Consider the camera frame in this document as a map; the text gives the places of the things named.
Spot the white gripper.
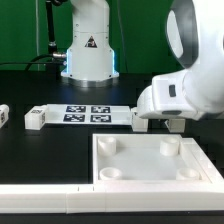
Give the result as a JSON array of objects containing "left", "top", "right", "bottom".
[{"left": 137, "top": 72, "right": 204, "bottom": 120}]

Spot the white square table top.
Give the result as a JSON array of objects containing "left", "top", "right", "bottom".
[{"left": 92, "top": 134, "right": 224, "bottom": 183}]

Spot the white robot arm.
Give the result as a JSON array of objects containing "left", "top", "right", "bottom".
[{"left": 50, "top": 0, "right": 224, "bottom": 120}]

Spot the white base tag plate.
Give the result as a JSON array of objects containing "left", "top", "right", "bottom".
[{"left": 46, "top": 104, "right": 132, "bottom": 125}]

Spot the white L-shaped obstacle fence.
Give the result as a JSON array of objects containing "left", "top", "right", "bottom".
[{"left": 0, "top": 182, "right": 224, "bottom": 214}]

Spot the black cable with connector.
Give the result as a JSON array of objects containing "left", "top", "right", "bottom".
[{"left": 0, "top": 0, "right": 68, "bottom": 72}]

